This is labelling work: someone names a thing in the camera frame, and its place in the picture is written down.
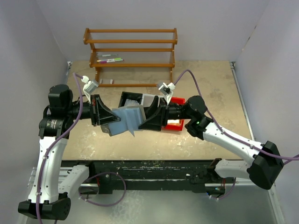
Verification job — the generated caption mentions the black plastic bin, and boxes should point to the black plastic bin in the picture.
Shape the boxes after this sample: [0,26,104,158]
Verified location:
[118,91,142,107]

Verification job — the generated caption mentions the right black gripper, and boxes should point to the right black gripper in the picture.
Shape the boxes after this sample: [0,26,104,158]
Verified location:
[137,95,193,131]

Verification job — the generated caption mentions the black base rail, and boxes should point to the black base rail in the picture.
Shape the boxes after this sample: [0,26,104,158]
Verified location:
[60,160,236,194]

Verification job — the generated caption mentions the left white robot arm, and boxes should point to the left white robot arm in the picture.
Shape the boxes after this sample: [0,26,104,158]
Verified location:
[18,84,121,220]

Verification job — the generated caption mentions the pink marker pen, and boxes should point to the pink marker pen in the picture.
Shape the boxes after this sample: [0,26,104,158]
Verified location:
[97,59,115,63]

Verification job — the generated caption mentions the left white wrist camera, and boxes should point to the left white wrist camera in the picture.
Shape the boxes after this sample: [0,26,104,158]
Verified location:
[81,76,99,103]

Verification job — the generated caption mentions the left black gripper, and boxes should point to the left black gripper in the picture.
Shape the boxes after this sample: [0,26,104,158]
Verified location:
[65,94,121,126]

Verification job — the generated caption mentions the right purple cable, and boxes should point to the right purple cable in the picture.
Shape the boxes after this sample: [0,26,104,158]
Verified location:
[173,69,299,202]

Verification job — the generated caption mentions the grey card holder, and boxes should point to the grey card holder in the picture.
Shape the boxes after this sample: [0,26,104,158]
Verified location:
[100,105,146,136]

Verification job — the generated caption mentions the crumpled plastic bag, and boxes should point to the crumpled plastic bag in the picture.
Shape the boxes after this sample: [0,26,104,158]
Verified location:
[124,99,140,108]

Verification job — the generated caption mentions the wooden slatted rack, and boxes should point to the wooden slatted rack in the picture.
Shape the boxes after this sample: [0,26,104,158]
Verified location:
[83,28,178,82]

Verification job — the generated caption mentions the red plastic bin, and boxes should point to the red plastic bin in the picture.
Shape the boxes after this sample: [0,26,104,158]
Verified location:
[163,97,185,131]

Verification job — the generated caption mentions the light green marker pen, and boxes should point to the light green marker pen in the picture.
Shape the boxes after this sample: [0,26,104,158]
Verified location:
[107,58,123,62]

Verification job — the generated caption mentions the white plastic bin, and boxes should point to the white plastic bin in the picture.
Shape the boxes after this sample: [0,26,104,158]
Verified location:
[140,94,156,111]

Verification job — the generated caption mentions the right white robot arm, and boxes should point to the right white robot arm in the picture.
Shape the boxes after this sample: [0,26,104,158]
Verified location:
[138,96,284,190]

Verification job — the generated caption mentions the aluminium frame rail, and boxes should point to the aluminium frame rail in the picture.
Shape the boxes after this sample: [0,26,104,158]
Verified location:
[28,166,257,187]

